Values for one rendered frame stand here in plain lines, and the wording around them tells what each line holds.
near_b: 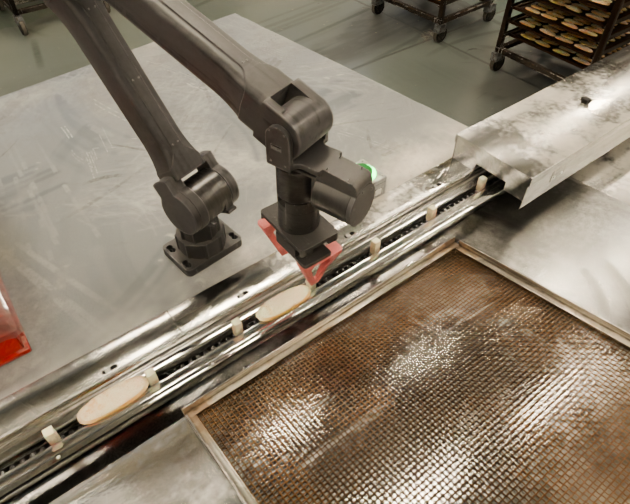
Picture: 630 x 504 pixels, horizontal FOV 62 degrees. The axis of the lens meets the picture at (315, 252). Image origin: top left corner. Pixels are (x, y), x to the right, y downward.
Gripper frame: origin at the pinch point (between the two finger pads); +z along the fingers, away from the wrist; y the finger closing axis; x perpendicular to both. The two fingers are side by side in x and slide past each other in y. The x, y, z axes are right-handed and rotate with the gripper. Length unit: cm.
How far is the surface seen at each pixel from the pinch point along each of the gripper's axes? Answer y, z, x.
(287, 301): -0.9, 5.8, 3.0
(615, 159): -9, 10, -79
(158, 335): 5.3, 5.8, 22.0
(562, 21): 94, 54, -233
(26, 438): 1.8, 7.1, 42.5
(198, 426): -12.5, 2.3, 24.4
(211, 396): -9.7, 2.7, 21.1
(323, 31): 224, 94, -182
